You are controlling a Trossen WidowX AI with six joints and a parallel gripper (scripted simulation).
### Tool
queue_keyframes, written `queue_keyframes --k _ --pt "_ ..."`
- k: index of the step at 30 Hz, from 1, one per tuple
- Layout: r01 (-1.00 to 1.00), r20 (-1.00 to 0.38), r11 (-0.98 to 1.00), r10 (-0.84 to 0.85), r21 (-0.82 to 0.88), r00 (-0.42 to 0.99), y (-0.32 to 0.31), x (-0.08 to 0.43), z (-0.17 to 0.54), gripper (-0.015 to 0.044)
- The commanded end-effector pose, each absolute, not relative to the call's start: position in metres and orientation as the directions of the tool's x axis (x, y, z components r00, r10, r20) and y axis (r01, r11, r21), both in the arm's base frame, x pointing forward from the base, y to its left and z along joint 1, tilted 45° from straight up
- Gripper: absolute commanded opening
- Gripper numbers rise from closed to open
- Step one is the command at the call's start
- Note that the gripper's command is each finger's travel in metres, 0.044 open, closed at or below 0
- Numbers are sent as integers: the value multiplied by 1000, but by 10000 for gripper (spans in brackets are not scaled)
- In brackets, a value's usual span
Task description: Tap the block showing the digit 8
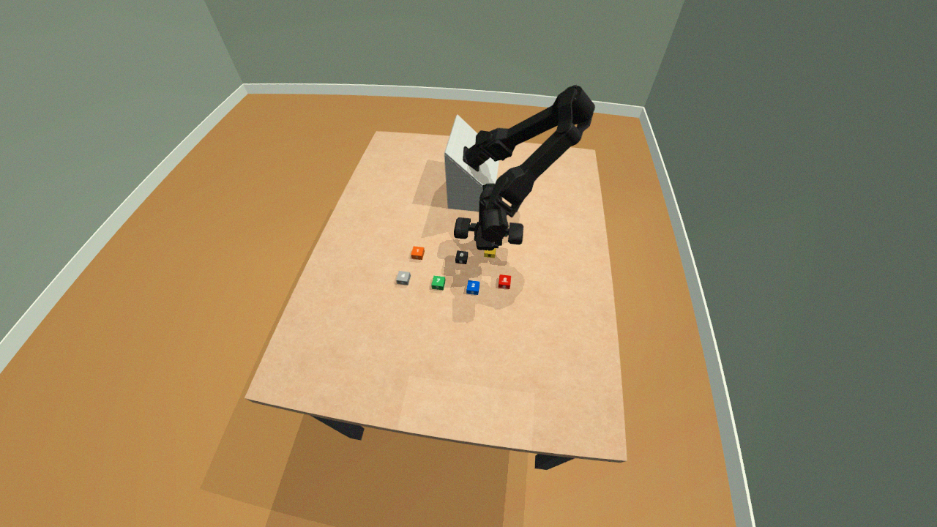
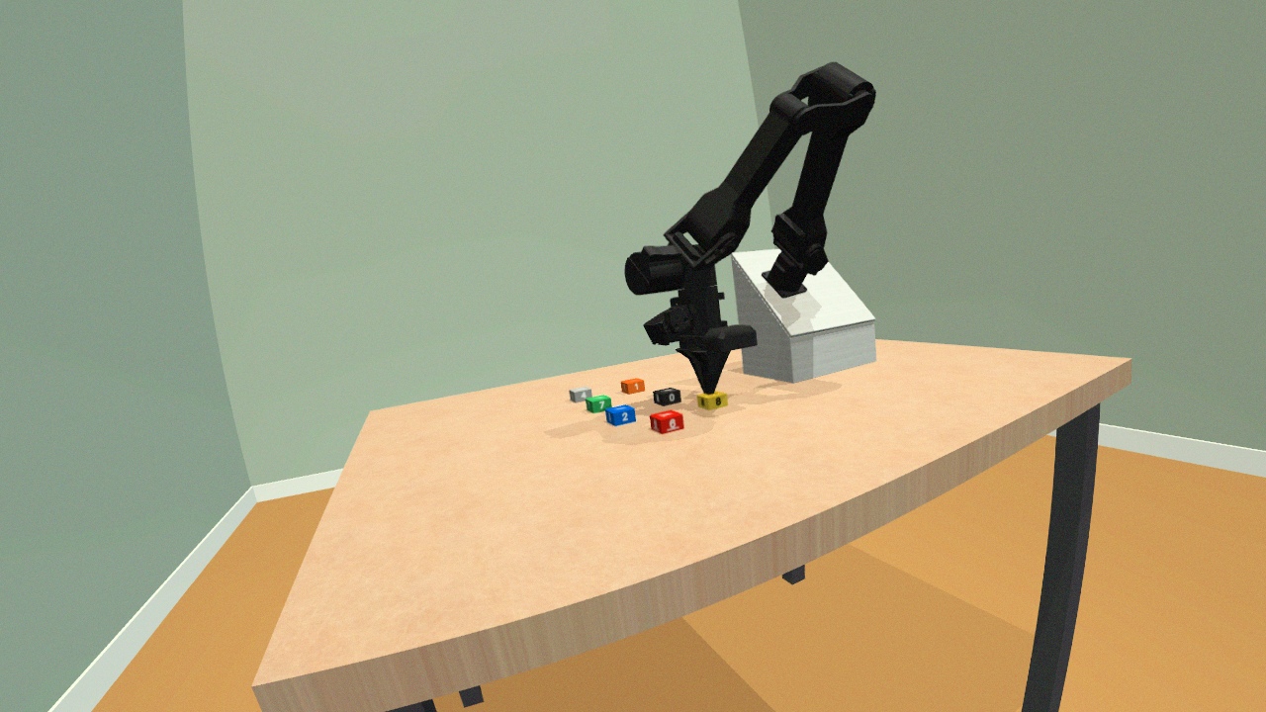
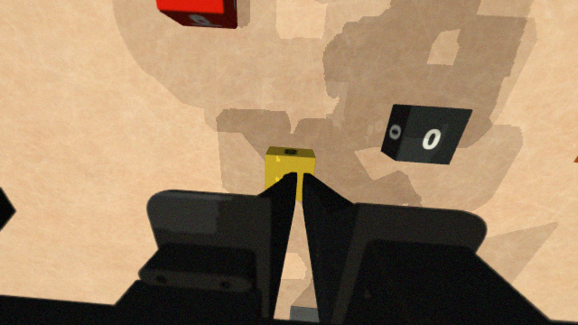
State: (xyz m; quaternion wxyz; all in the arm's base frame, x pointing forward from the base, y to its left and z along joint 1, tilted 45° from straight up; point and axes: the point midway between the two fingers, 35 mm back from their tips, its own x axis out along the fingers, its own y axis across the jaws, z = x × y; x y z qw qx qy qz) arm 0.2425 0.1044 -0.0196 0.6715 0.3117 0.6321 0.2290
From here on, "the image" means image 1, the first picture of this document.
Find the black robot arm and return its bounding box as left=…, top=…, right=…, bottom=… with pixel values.
left=463, top=85, right=595, bottom=250

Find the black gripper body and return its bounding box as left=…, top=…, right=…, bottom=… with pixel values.
left=454, top=217, right=524, bottom=244

